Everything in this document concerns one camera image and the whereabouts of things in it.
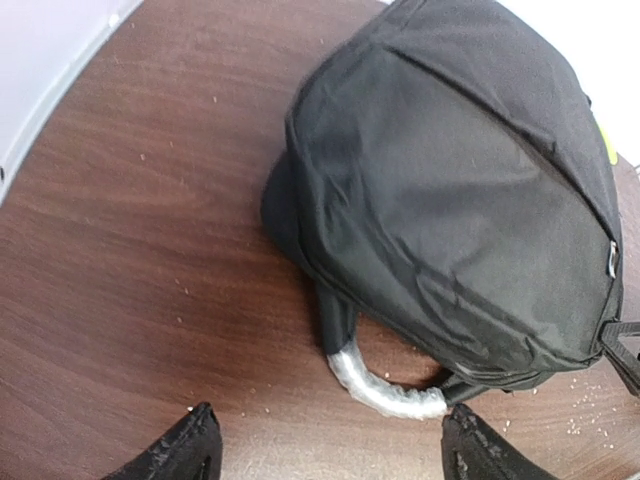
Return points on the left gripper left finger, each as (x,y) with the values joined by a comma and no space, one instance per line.
(191,449)

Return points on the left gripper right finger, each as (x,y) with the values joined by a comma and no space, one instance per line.
(472,449)

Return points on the black student bag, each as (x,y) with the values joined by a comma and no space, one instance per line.
(446,186)

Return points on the green plate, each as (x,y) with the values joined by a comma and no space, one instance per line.
(610,149)

